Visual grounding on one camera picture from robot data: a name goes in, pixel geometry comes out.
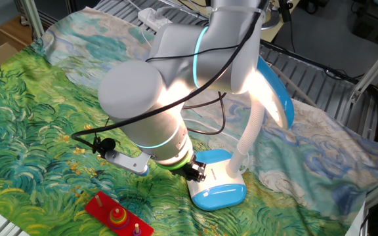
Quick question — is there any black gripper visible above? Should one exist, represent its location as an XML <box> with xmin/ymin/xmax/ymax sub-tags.
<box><xmin>177</xmin><ymin>153</ymin><xmax>207</xmax><ymax>183</ymax></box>

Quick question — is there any blue and white desk lamp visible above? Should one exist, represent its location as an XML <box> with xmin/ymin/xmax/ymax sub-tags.
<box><xmin>182</xmin><ymin>55</ymin><xmax>295</xmax><ymax>212</ymax></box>

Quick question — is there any red peg board toy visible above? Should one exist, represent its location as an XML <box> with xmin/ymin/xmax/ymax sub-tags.
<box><xmin>83</xmin><ymin>191</ymin><xmax>155</xmax><ymax>236</ymax></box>

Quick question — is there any white power strip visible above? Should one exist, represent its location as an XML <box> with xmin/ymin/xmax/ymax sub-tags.
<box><xmin>137</xmin><ymin>8</ymin><xmax>174</xmax><ymax>33</ymax></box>

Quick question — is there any painted landscape tablecloth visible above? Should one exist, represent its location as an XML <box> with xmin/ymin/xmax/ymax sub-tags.
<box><xmin>0</xmin><ymin>6</ymin><xmax>378</xmax><ymax>236</ymax></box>

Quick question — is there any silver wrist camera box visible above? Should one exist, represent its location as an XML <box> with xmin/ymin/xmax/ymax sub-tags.
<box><xmin>104</xmin><ymin>149</ymin><xmax>150</xmax><ymax>177</ymax></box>

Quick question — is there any rainbow ring stack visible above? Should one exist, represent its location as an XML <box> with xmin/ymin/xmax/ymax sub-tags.
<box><xmin>107</xmin><ymin>208</ymin><xmax>131</xmax><ymax>230</ymax></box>

